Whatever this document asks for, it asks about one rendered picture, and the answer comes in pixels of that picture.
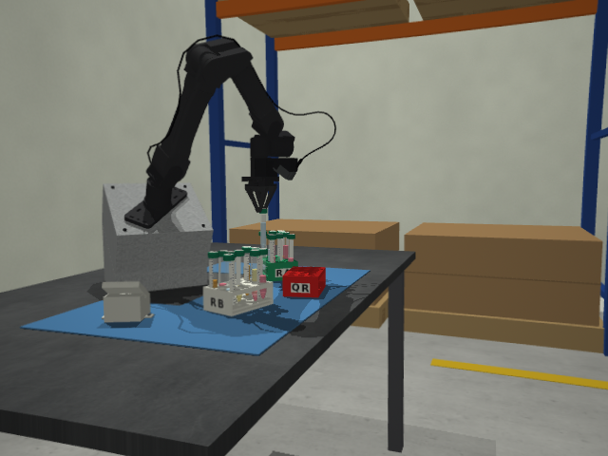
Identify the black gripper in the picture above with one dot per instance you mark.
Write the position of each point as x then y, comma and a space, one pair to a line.
260, 184

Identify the white test tube rack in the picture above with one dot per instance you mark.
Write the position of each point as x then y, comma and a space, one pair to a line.
221, 301

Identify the red rack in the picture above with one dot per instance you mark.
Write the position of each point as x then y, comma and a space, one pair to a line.
304, 281

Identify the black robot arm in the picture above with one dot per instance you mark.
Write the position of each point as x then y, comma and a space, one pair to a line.
207, 67

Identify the blue bench mat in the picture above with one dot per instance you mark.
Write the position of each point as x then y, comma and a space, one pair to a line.
190, 326

